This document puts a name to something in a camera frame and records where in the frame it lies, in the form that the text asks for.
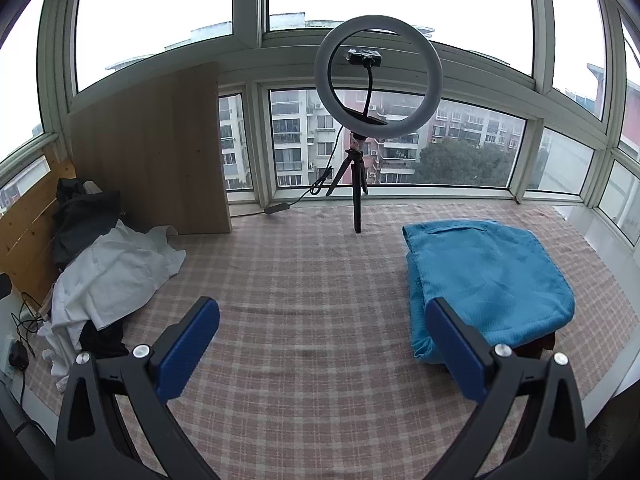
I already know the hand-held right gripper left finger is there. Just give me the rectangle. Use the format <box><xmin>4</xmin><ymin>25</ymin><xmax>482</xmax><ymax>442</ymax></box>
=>
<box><xmin>55</xmin><ymin>296</ymin><xmax>221</xmax><ymax>480</ymax></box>

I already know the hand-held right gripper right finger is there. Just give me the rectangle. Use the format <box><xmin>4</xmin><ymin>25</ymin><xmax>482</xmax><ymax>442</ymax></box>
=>
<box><xmin>424</xmin><ymin>297</ymin><xmax>591</xmax><ymax>480</ymax></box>

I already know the white shirt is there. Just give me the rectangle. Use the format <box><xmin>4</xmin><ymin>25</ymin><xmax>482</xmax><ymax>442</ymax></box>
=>
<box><xmin>37</xmin><ymin>220</ymin><xmax>187</xmax><ymax>393</ymax></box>

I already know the blue folded garment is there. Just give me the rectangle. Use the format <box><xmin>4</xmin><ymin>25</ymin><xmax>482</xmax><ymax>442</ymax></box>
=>
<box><xmin>402</xmin><ymin>219</ymin><xmax>576</xmax><ymax>366</ymax></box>

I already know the pink plaid tablecloth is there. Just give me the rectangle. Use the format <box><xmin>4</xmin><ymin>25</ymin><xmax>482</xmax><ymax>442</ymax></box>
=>
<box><xmin>22</xmin><ymin>200</ymin><xmax>621</xmax><ymax>480</ymax></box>

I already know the dark grey garment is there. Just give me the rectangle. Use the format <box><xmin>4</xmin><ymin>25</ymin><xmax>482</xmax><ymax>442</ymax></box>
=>
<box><xmin>52</xmin><ymin>177</ymin><xmax>125</xmax><ymax>271</ymax></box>

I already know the pine wood panel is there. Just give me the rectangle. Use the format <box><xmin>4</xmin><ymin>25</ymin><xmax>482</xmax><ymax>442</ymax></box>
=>
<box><xmin>0</xmin><ymin>157</ymin><xmax>76</xmax><ymax>306</ymax></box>

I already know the light wooden board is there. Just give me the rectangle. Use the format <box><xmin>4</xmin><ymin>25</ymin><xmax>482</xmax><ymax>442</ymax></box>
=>
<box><xmin>67</xmin><ymin>61</ymin><xmax>233</xmax><ymax>236</ymax></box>

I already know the black webcam on gooseneck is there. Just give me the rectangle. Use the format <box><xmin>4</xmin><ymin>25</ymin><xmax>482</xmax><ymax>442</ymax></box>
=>
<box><xmin>345</xmin><ymin>47</ymin><xmax>390</xmax><ymax>128</ymax></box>

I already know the black ring light cable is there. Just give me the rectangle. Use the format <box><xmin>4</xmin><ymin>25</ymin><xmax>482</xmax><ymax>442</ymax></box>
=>
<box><xmin>262</xmin><ymin>125</ymin><xmax>346</xmax><ymax>216</ymax></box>

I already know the white window frame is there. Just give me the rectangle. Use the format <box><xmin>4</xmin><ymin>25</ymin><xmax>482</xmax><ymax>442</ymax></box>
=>
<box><xmin>0</xmin><ymin>0</ymin><xmax>640</xmax><ymax>231</ymax></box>

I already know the white ring light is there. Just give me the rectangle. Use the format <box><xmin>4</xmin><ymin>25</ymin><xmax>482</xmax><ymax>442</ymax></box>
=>
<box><xmin>314</xmin><ymin>15</ymin><xmax>444</xmax><ymax>141</ymax></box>

